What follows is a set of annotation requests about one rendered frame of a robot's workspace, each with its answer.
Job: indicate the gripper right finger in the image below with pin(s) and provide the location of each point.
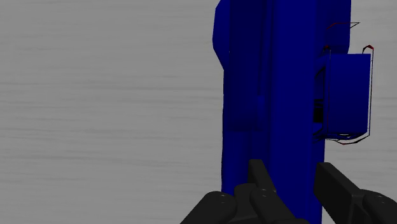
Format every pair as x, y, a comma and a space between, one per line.
344, 194

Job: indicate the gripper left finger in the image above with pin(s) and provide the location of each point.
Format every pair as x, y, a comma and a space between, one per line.
263, 198

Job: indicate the blue angular device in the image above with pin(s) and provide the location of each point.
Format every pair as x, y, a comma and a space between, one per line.
291, 93

